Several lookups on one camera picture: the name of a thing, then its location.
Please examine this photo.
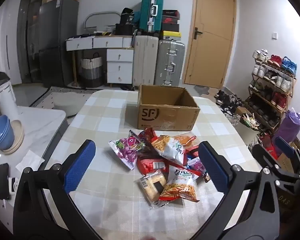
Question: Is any small purple candy packet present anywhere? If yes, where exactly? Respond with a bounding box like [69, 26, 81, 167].
[189, 158, 210, 183]

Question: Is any red and black shoe box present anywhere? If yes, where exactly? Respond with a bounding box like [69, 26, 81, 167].
[162, 15, 180, 25]

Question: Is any yellow shoe box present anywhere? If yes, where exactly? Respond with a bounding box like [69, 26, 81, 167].
[162, 31, 182, 40]

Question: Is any grey door mat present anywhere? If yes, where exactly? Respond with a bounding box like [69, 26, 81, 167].
[194, 85, 210, 95]

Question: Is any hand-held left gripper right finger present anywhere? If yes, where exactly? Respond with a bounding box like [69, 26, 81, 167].
[190, 141, 288, 240]

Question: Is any silver suitcase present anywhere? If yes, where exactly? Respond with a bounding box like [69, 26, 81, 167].
[154, 39, 186, 87]

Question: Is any purple bag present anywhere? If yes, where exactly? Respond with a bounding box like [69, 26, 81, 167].
[275, 107, 300, 155]

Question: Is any white trash bin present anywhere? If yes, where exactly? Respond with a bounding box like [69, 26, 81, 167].
[236, 111, 263, 147]

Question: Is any wooden door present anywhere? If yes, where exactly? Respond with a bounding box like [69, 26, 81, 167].
[184, 0, 237, 89]

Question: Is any red barcode snack packet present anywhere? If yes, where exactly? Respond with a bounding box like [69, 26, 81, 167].
[137, 154, 170, 175]

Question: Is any dark glass cabinet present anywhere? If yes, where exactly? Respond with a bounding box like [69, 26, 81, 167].
[16, 0, 48, 83]

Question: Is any clear rice ball packet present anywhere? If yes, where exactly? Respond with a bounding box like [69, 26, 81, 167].
[136, 170, 168, 208]

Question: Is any orange white noodle snack packet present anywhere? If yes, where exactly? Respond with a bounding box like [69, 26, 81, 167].
[151, 135, 186, 166]
[159, 166, 200, 203]

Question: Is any shoe rack with shoes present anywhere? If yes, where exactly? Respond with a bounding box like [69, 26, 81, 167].
[247, 49, 297, 128]

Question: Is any white paper tissue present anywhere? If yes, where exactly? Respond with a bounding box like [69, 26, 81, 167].
[15, 150, 46, 172]

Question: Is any black storage box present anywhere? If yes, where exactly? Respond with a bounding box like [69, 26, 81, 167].
[114, 23, 141, 36]

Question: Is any small cardboard box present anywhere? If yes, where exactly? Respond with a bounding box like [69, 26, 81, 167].
[234, 106, 250, 117]

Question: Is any black case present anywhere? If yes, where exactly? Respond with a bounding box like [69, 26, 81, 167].
[0, 163, 11, 200]

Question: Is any small white device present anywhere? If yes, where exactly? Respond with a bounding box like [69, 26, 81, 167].
[8, 177, 21, 196]

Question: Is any brown cardboard box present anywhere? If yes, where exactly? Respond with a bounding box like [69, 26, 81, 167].
[137, 84, 200, 131]

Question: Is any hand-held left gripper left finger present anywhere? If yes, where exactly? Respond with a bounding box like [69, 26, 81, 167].
[13, 140, 104, 240]

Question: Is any woven laundry basket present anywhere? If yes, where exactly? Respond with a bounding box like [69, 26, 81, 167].
[79, 52, 103, 88]

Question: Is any printed cardboard box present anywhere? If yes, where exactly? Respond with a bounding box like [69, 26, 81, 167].
[276, 186, 297, 215]
[277, 152, 296, 174]

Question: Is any blue snack packet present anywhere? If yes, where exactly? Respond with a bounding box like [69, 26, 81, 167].
[186, 155, 198, 168]

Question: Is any small red snack packet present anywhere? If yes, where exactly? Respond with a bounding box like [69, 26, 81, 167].
[185, 146, 200, 159]

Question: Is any white desk with drawers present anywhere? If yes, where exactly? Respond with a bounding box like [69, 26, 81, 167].
[66, 35, 135, 83]

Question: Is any red bag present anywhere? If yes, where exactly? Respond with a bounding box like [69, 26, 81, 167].
[259, 134, 277, 157]

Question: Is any black bag with label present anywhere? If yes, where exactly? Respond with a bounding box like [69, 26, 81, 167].
[119, 7, 135, 26]

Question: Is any grey refrigerator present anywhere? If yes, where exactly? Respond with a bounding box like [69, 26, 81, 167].
[38, 0, 80, 88]

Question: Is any white kettle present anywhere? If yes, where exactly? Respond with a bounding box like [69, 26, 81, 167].
[0, 80, 20, 121]

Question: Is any pile of dark sandals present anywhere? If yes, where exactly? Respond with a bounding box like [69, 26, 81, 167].
[214, 90, 243, 117]

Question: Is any white suitcase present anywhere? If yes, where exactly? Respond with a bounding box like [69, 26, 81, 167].
[132, 35, 159, 87]

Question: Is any beige bowl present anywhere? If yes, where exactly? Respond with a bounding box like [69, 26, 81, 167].
[1, 120, 25, 155]

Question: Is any striped rug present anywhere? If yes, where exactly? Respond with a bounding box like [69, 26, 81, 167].
[29, 86, 102, 108]

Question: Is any plain black shoe box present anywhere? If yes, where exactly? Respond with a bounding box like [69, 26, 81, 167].
[161, 24, 180, 32]

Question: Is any teal suitcase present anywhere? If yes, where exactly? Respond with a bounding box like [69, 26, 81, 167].
[139, 0, 163, 36]

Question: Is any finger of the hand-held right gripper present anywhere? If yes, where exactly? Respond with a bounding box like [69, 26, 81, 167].
[274, 136, 300, 173]
[251, 144, 294, 180]

